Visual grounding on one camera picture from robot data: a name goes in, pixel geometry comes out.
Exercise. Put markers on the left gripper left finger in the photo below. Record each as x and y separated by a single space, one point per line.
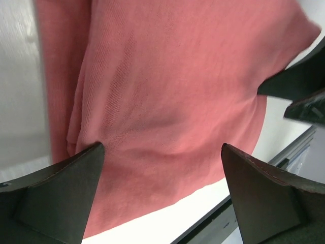
52 205

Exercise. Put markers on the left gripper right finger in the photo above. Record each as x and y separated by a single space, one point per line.
272 205

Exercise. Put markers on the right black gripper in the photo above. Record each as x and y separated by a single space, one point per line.
299 81

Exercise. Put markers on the pink t shirt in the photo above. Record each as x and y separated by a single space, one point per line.
162 85

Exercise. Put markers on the aluminium rail front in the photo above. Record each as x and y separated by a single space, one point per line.
292 151

